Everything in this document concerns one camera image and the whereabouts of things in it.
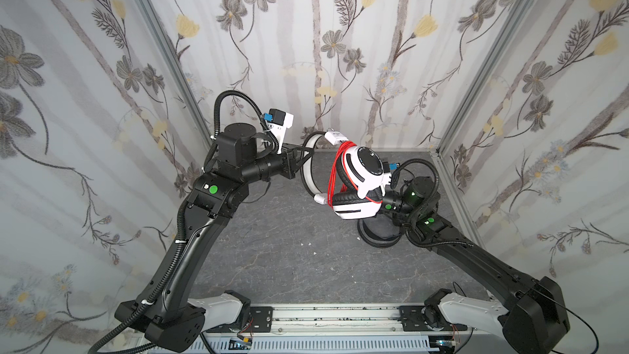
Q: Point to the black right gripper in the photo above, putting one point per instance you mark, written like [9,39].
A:
[389,205]

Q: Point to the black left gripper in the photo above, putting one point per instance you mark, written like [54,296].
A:
[293,161]

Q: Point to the white black headphones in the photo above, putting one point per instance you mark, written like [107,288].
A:
[357,182]

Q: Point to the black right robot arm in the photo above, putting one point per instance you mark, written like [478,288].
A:
[533,317]

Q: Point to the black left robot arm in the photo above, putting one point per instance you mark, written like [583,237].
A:
[239,156]

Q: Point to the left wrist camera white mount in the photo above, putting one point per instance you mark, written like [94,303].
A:
[279,122]

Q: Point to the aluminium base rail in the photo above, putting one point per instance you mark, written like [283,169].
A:
[229,316]

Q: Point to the white vented cable duct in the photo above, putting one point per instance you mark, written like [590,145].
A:
[324,344]

